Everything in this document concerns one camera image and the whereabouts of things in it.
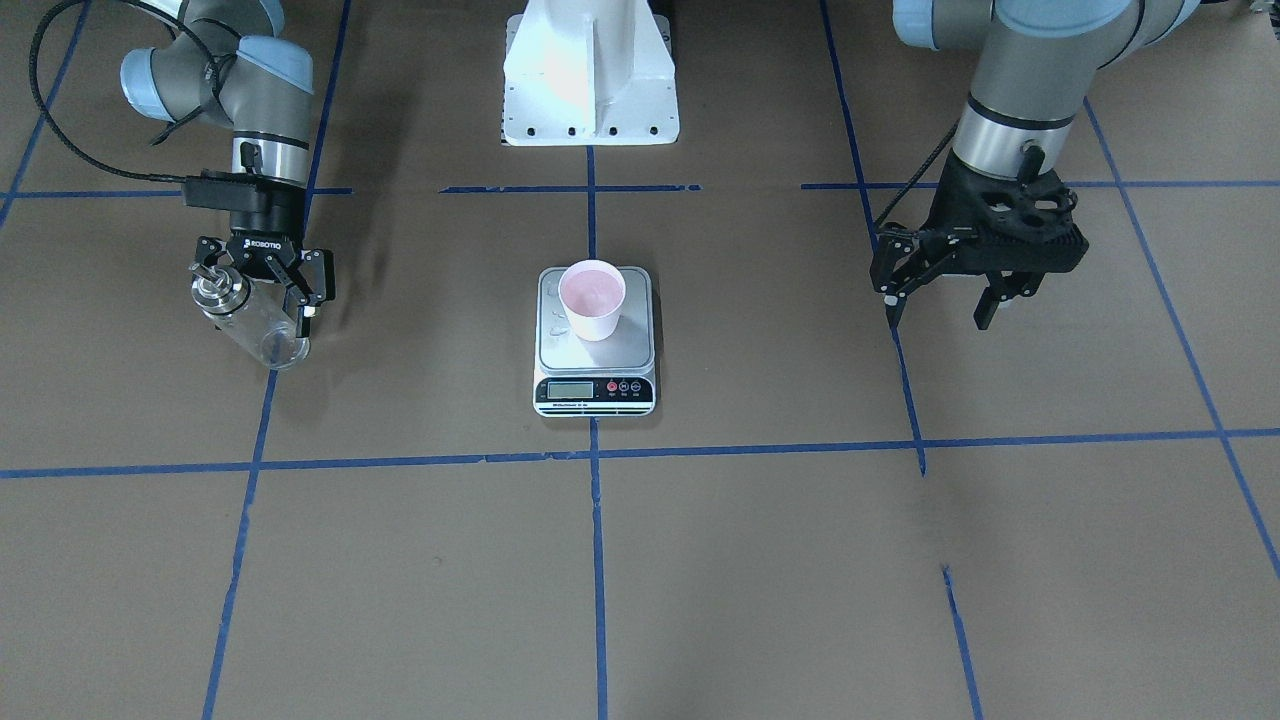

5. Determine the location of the digital kitchen scale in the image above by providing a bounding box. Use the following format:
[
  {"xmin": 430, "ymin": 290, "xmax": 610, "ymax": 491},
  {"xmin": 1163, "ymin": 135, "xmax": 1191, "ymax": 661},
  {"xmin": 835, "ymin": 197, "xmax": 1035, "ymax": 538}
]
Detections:
[{"xmin": 532, "ymin": 266, "xmax": 658, "ymax": 416}]

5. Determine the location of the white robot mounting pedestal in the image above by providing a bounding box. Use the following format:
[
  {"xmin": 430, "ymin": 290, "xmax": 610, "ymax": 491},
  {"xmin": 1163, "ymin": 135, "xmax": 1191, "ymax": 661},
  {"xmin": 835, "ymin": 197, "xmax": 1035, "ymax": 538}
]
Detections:
[{"xmin": 500, "ymin": 1, "xmax": 681, "ymax": 147}]

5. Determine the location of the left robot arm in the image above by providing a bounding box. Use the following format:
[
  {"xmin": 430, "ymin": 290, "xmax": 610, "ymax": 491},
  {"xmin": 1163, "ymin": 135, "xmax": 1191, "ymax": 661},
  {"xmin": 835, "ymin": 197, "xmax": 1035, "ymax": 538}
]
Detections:
[{"xmin": 869, "ymin": 1, "xmax": 1197, "ymax": 329}]

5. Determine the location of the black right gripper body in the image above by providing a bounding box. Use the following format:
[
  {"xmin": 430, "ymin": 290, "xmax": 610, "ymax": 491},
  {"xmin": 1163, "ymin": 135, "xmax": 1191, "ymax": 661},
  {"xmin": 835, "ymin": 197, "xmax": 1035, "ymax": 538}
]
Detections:
[{"xmin": 182, "ymin": 170, "xmax": 335, "ymax": 306}]

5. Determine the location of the glass sauce bottle metal cap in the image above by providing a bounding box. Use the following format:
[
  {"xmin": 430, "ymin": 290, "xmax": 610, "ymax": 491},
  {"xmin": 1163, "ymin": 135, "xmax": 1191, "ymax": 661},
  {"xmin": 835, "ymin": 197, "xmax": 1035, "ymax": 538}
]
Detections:
[{"xmin": 189, "ymin": 263, "xmax": 310, "ymax": 370}]

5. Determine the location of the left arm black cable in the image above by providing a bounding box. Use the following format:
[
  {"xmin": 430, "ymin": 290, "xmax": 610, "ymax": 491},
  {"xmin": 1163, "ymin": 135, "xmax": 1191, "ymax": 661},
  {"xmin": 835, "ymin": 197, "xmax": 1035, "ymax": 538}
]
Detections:
[{"xmin": 874, "ymin": 124, "xmax": 961, "ymax": 251}]

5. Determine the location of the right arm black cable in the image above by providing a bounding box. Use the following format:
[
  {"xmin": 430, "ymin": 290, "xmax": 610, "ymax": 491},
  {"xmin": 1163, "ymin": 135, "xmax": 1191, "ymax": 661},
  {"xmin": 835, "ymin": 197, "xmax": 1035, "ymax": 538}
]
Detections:
[{"xmin": 28, "ymin": 0, "xmax": 241, "ymax": 187}]

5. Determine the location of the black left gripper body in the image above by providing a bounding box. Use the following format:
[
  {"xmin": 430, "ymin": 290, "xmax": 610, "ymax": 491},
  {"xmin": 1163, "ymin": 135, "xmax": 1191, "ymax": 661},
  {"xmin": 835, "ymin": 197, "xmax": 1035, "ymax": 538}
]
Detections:
[{"xmin": 877, "ymin": 154, "xmax": 1089, "ymax": 275}]

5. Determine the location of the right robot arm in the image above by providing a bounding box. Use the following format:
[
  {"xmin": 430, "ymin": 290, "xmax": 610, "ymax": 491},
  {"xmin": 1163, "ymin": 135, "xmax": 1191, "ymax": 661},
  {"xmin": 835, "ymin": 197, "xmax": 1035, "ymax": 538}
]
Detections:
[{"xmin": 120, "ymin": 1, "xmax": 334, "ymax": 338}]

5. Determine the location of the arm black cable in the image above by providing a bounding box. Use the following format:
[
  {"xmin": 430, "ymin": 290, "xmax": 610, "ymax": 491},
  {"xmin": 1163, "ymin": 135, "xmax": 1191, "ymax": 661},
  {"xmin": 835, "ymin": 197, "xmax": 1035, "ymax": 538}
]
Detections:
[
  {"xmin": 874, "ymin": 124, "xmax": 961, "ymax": 251},
  {"xmin": 28, "ymin": 0, "xmax": 241, "ymax": 187}
]

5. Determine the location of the pink paper cup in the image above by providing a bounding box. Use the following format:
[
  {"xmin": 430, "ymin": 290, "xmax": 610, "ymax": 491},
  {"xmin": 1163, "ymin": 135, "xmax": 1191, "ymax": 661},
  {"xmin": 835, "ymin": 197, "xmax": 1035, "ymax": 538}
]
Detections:
[{"xmin": 557, "ymin": 259, "xmax": 627, "ymax": 342}]

